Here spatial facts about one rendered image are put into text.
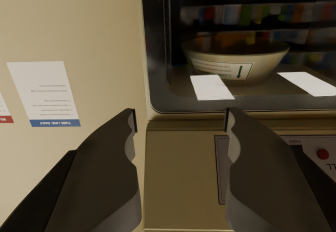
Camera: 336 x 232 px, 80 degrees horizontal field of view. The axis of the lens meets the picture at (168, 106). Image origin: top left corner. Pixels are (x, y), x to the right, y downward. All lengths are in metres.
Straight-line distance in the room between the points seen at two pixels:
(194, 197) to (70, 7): 0.66
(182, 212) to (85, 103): 0.65
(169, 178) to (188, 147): 0.05
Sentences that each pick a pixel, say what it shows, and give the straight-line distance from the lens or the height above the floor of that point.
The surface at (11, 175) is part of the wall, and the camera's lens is 1.29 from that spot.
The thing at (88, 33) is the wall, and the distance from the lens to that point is 0.76.
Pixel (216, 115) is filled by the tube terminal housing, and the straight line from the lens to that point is 0.31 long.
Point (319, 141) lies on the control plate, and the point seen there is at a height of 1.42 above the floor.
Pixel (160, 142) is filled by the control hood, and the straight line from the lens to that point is 0.29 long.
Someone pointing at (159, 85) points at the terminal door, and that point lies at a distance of 0.27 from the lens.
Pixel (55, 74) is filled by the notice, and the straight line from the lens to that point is 0.85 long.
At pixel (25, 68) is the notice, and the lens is 0.90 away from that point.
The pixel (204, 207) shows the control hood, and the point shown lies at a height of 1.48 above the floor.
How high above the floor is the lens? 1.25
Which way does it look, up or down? 27 degrees up
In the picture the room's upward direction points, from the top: 178 degrees clockwise
